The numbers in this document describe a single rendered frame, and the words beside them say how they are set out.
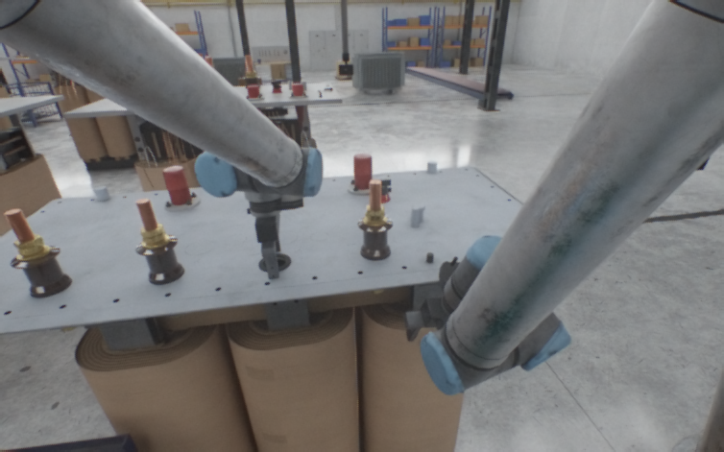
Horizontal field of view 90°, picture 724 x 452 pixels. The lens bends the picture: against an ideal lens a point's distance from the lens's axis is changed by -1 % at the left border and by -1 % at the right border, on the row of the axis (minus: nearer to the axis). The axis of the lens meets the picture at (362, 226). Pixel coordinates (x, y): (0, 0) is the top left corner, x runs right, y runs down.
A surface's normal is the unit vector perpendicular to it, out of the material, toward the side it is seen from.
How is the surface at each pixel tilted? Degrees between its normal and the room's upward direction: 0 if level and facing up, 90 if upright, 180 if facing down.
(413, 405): 90
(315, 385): 90
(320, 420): 90
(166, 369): 90
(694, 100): 102
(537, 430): 0
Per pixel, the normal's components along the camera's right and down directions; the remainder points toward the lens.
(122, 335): 0.17, 0.46
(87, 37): 0.69, 0.68
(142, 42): 0.95, 0.21
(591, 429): -0.02, -0.88
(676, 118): -0.51, 0.58
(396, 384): -0.18, 0.47
